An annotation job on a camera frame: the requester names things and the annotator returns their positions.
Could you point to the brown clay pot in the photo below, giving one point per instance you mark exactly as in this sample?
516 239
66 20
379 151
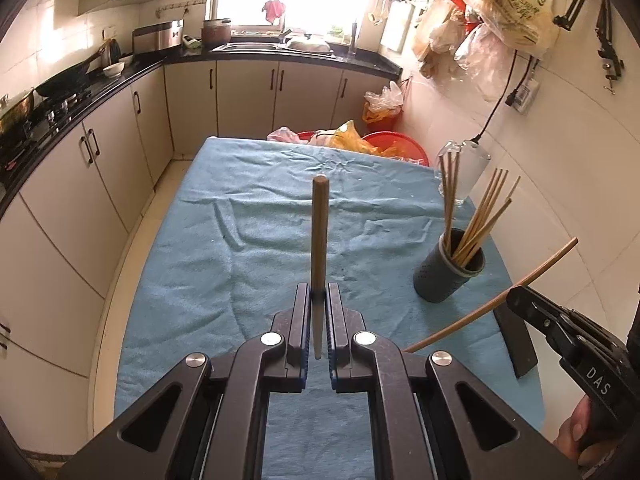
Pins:
216 32

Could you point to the blue tablecloth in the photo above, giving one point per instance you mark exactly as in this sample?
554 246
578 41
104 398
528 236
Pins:
225 260

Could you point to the red plastic basin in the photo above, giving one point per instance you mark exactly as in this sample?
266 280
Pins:
306 136
400 142

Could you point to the black clamp mount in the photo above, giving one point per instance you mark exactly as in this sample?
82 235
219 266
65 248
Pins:
607 55

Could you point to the metal pan lid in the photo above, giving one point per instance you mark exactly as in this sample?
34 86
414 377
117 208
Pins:
307 45

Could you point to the wooden chopstick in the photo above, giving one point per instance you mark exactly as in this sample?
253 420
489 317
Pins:
460 322
319 240

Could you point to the stainless steel countertop appliance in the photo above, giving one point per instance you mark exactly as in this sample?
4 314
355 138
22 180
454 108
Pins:
157 37

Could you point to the white cutting board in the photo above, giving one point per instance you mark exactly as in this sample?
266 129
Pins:
397 27

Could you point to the orange bin with plastic bag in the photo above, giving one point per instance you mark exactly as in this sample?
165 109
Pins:
384 119

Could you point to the yellow plastic bag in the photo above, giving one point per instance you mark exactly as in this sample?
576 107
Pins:
350 137

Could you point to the white bowl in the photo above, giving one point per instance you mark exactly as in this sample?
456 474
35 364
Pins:
114 70

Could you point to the dark grey utensil holder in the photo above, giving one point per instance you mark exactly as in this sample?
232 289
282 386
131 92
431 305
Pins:
440 280

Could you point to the clear glass mug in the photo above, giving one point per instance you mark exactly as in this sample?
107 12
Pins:
472 170

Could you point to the beige base cabinets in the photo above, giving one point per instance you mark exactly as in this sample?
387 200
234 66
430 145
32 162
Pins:
115 125

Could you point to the steel pot with lid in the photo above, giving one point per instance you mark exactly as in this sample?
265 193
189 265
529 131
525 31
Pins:
17 115

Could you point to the sink faucet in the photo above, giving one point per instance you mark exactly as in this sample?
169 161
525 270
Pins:
353 37

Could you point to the pink plastic bag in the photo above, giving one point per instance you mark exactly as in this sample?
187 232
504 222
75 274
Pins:
285 135

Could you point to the black kitchen countertop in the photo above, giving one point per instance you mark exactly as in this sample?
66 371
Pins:
145 65

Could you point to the bundle of hanging plastic bags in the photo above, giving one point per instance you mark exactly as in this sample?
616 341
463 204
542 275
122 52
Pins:
510 5

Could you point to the person's right hand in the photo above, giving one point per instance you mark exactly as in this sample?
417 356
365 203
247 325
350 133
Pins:
570 435

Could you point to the bunch of chopsticks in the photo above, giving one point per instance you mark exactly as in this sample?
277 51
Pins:
450 215

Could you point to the white wall power socket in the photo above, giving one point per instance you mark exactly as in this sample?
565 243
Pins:
527 95

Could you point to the gas stove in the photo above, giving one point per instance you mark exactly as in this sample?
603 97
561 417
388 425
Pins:
60 107

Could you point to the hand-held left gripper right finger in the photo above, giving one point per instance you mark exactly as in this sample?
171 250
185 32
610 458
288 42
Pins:
334 335

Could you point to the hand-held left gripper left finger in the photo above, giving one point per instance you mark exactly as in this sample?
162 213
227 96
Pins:
301 330

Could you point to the red cloth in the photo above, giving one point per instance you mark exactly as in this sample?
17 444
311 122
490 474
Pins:
274 11

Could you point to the black wok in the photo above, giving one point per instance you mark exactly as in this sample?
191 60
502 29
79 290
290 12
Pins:
65 82

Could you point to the steel kitchen sink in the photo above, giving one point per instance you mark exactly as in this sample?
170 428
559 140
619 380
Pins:
245 46

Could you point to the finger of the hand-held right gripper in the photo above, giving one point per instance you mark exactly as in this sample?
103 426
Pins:
540 317

